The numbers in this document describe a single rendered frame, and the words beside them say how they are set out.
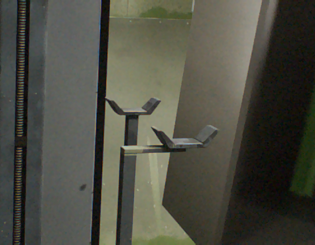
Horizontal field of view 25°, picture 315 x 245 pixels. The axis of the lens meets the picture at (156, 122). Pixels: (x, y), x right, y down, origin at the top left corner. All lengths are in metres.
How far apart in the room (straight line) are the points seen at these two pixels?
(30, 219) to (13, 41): 0.22
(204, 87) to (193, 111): 0.10
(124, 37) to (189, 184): 1.24
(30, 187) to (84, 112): 0.54
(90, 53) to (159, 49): 1.99
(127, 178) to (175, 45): 2.60
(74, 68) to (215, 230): 0.92
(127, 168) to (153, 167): 2.30
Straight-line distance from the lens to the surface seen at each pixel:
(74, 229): 1.46
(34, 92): 0.86
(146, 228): 3.04
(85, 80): 1.39
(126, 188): 0.83
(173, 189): 2.36
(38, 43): 0.85
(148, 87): 3.26
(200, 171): 2.19
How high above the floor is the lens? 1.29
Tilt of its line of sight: 11 degrees down
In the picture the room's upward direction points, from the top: 3 degrees clockwise
